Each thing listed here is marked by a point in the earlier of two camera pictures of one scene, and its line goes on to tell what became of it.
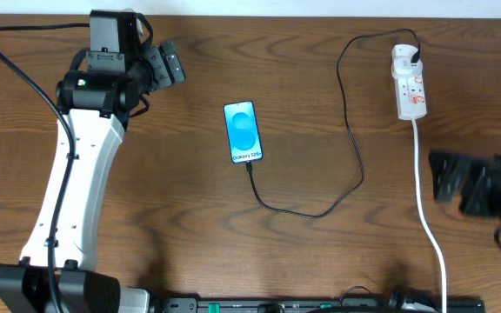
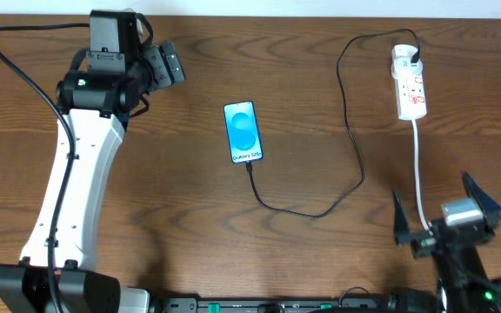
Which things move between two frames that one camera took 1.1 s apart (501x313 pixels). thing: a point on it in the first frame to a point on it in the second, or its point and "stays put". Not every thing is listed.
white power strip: (410, 96) stays put
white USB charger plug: (402, 66) stays put
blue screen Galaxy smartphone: (243, 132) stays put
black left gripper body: (163, 76) stays put
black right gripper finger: (450, 176) to (402, 231)
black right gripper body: (492, 191) to (426, 244)
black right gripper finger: (450, 163) to (491, 210)
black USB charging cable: (415, 58) stays put
